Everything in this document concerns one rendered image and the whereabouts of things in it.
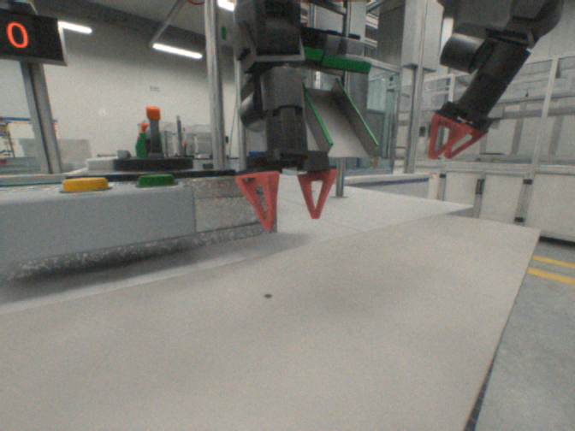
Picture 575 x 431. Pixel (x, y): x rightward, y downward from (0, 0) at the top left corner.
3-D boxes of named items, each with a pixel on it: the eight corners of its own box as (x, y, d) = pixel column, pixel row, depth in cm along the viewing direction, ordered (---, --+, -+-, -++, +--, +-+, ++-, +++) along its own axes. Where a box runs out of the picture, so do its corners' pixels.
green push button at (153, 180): (178, 192, 29) (176, 175, 29) (140, 196, 27) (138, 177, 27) (173, 189, 33) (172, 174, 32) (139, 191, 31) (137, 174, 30)
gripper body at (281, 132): (246, 170, 34) (240, 115, 33) (297, 169, 41) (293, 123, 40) (277, 164, 29) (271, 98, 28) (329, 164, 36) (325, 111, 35)
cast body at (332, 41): (338, 65, 63) (346, 32, 59) (323, 62, 62) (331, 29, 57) (323, 60, 69) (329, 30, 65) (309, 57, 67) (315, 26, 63)
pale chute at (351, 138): (369, 157, 63) (379, 144, 60) (323, 158, 59) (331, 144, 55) (331, 91, 76) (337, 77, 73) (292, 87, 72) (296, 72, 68)
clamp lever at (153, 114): (163, 154, 43) (160, 109, 39) (150, 154, 42) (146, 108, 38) (160, 147, 45) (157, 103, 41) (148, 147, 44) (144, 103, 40)
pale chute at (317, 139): (323, 158, 56) (331, 143, 52) (267, 159, 51) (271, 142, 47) (290, 84, 69) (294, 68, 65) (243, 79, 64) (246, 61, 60)
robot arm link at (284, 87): (270, 55, 30) (309, 62, 33) (249, 79, 36) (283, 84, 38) (275, 113, 30) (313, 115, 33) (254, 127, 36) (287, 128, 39)
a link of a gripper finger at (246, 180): (240, 231, 33) (231, 161, 32) (279, 222, 38) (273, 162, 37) (272, 235, 29) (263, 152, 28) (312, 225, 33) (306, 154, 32)
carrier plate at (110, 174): (236, 180, 45) (235, 168, 44) (68, 191, 33) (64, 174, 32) (204, 172, 65) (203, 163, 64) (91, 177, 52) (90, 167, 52)
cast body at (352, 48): (359, 71, 59) (370, 37, 55) (344, 68, 58) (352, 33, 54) (345, 65, 65) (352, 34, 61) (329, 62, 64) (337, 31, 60)
